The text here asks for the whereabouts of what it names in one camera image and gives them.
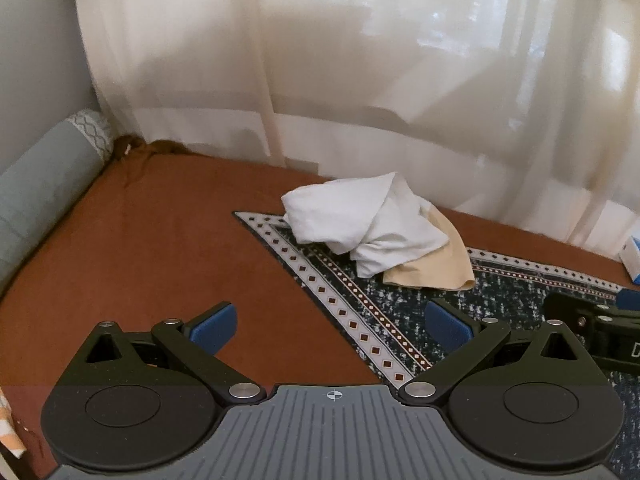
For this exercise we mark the grey-green bolster pillow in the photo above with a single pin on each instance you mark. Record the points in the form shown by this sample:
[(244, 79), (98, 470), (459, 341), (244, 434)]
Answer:
[(45, 180)]

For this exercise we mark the white t-shirt with beige sleeves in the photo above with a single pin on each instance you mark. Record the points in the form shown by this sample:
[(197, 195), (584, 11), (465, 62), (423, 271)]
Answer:
[(360, 220)]

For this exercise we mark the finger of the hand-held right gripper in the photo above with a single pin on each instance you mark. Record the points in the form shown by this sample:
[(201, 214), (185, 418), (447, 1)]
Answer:
[(629, 300), (567, 310)]

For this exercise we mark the dark patterned mat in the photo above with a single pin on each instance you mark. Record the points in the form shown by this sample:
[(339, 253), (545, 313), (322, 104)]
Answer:
[(500, 290)]

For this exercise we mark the blue tissue box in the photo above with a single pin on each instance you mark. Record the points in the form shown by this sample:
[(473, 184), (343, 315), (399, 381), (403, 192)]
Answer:
[(632, 260)]

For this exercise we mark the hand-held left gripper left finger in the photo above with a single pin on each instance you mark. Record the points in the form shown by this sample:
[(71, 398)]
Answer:
[(216, 329)]

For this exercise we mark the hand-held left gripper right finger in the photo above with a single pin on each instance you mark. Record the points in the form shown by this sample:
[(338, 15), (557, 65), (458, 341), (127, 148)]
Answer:
[(446, 329)]

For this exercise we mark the sheer cream curtain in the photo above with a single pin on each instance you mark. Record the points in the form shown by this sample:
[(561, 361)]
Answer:
[(350, 70)]

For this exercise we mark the orange white patterned cloth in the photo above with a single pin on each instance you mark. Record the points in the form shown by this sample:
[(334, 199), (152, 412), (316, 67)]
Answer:
[(9, 430)]

